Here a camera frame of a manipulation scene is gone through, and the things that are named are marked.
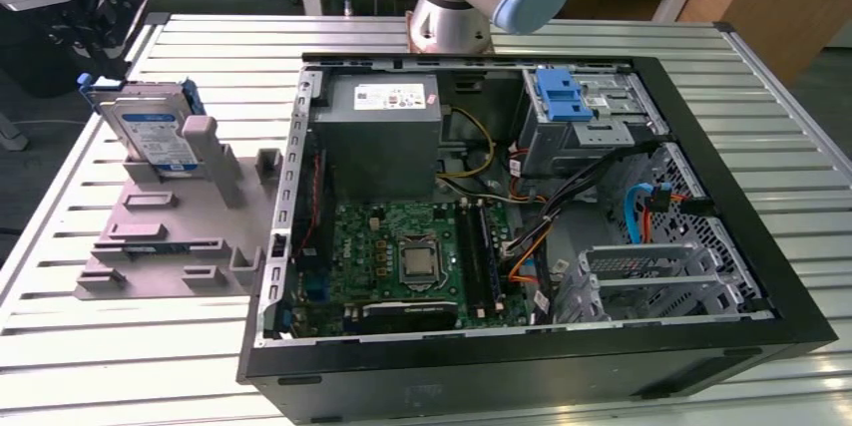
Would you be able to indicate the hard disk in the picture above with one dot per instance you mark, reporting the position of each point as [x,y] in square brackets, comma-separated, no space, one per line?
[150,141]

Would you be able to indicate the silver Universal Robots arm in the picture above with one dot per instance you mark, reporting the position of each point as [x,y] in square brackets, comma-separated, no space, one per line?
[453,22]

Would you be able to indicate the metal disk bay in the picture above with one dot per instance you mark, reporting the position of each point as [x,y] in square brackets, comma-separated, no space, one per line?
[666,280]

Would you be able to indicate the grey chair base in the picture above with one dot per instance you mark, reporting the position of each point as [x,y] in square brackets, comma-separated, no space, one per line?
[14,139]

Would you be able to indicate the grey parts rack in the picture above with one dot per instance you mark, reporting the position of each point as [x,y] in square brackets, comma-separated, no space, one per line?
[194,226]

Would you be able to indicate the RAM stick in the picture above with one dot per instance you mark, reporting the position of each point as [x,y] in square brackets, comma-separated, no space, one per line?
[157,248]

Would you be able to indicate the grey power supply unit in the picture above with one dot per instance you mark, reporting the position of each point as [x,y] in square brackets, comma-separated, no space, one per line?
[379,156]

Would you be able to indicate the green motherboard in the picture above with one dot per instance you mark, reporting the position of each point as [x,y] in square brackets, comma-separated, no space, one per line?
[373,226]

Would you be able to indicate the CPU socket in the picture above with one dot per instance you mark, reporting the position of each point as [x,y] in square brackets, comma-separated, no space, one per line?
[418,238]

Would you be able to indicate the silver CPU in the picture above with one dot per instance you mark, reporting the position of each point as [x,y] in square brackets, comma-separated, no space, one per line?
[418,262]

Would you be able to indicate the blue plastic drive latch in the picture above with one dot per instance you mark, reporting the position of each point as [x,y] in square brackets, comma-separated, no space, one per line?
[563,97]

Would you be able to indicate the black RAM slot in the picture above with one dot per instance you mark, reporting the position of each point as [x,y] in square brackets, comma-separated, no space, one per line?
[470,256]
[483,256]

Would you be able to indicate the black graphics card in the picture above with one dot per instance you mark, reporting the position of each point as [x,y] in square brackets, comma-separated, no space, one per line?
[406,316]

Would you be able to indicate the metal optical drive cage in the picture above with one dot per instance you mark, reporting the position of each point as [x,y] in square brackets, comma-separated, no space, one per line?
[599,136]

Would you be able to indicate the black PC case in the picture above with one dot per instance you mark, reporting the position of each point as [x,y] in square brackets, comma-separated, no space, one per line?
[466,386]

